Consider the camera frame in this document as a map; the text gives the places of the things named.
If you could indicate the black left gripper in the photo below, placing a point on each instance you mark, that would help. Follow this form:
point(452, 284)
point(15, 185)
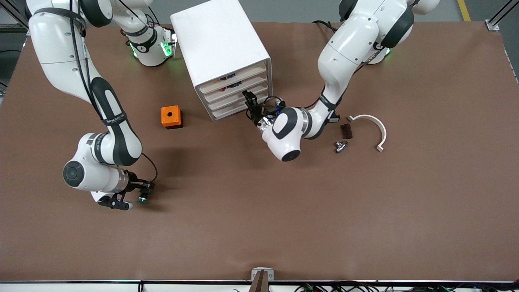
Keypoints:
point(256, 115)

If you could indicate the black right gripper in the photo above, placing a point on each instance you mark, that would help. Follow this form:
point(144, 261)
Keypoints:
point(135, 186)

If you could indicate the green push button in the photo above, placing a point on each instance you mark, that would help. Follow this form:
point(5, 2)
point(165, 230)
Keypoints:
point(143, 198)

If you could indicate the white plastic drawer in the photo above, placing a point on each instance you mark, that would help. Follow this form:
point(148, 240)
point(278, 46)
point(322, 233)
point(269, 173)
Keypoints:
point(223, 104)
point(255, 83)
point(255, 74)
point(227, 112)

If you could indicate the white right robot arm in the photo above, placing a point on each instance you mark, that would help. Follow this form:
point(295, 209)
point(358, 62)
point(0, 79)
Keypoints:
point(113, 134)

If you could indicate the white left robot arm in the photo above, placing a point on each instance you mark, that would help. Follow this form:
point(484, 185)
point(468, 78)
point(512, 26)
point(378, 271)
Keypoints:
point(348, 44)

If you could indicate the white drawer cabinet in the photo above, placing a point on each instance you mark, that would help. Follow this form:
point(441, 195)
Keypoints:
point(219, 40)

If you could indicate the orange button box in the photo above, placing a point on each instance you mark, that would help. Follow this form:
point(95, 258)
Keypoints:
point(170, 115)

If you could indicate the small dark electrical component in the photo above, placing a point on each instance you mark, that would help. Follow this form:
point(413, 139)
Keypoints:
point(227, 77)
point(234, 85)

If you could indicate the brown terminal block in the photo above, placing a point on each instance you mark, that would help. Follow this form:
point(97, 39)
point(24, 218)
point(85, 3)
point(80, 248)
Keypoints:
point(347, 131)

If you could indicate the clear base connector box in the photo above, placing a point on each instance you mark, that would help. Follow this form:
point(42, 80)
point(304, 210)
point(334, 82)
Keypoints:
point(168, 44)

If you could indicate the black switch white face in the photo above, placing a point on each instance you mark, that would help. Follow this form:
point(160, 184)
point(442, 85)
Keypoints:
point(336, 118)

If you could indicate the silver key switch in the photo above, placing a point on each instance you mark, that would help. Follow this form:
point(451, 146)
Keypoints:
point(340, 146)

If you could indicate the white curved bracket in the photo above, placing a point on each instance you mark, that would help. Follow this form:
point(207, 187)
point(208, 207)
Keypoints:
point(381, 127)

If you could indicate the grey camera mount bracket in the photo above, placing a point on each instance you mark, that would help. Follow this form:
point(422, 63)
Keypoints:
point(262, 275)

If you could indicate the aluminium frame profile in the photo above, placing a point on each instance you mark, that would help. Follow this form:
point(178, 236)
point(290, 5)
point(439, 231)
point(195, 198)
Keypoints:
point(496, 20)
point(12, 16)

